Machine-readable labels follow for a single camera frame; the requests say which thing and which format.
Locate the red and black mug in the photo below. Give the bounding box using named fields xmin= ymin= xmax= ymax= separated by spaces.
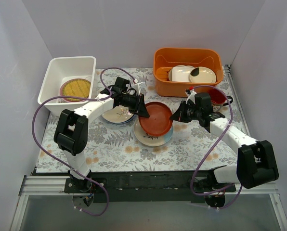
xmin=208 ymin=89 xmax=234 ymax=112

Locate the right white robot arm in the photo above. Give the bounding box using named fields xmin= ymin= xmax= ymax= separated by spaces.
xmin=170 ymin=90 xmax=279 ymax=191

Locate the red-brown scalloped plate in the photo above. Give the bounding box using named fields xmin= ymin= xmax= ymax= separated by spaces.
xmin=139 ymin=102 xmax=172 ymax=136

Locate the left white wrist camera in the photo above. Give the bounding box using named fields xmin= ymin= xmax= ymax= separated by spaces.
xmin=132 ymin=79 xmax=144 ymax=95

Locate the woven bamboo pattern plate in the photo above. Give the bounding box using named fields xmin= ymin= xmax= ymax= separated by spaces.
xmin=62 ymin=79 xmax=91 ymax=100

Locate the aluminium frame rail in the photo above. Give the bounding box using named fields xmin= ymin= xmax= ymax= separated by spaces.
xmin=224 ymin=64 xmax=287 ymax=231

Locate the blue plate under cream plate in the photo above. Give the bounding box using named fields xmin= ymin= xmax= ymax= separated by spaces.
xmin=114 ymin=115 xmax=135 ymax=124

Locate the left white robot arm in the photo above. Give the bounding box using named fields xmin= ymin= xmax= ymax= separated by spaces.
xmin=53 ymin=77 xmax=149 ymax=193

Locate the orange plastic bin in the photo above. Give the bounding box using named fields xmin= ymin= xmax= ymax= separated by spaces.
xmin=153 ymin=48 xmax=223 ymax=97

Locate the cream and blue plate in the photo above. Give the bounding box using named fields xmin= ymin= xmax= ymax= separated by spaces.
xmin=133 ymin=119 xmax=173 ymax=147

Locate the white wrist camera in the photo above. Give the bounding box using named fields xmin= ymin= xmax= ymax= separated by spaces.
xmin=132 ymin=79 xmax=144 ymax=95
xmin=185 ymin=87 xmax=197 ymax=104

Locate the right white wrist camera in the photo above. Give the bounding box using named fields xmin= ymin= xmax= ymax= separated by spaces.
xmin=185 ymin=87 xmax=197 ymax=104

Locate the pink round plate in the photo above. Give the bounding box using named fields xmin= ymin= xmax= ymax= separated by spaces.
xmin=59 ymin=77 xmax=92 ymax=103

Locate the white plastic bin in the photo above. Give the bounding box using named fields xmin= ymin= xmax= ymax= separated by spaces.
xmin=38 ymin=56 xmax=97 ymax=104

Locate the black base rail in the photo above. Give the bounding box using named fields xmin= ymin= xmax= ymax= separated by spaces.
xmin=64 ymin=170 xmax=236 ymax=203

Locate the white rectangular dish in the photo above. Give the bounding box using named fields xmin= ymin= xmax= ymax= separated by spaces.
xmin=171 ymin=66 xmax=195 ymax=83

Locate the cream green floral plate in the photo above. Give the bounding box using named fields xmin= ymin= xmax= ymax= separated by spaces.
xmin=102 ymin=106 xmax=135 ymax=124

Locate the cream plate with black mark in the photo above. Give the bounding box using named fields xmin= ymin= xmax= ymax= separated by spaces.
xmin=189 ymin=66 xmax=216 ymax=83

